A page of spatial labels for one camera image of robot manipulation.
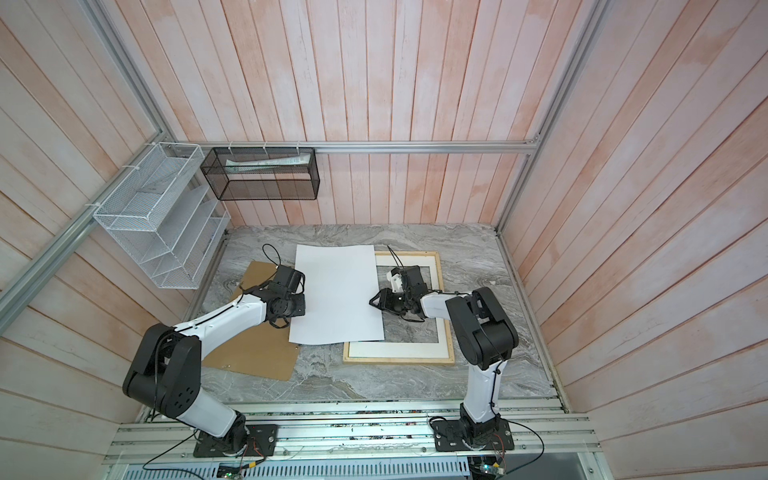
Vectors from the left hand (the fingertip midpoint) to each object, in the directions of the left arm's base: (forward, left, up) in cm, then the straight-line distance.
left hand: (296, 310), depth 92 cm
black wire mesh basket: (+44, +16, +20) cm, 51 cm away
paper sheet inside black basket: (+33, +19, +30) cm, 48 cm away
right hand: (+5, -24, -3) cm, 25 cm away
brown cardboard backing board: (-11, +8, -5) cm, 15 cm away
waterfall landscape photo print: (+13, -12, -5) cm, 19 cm away
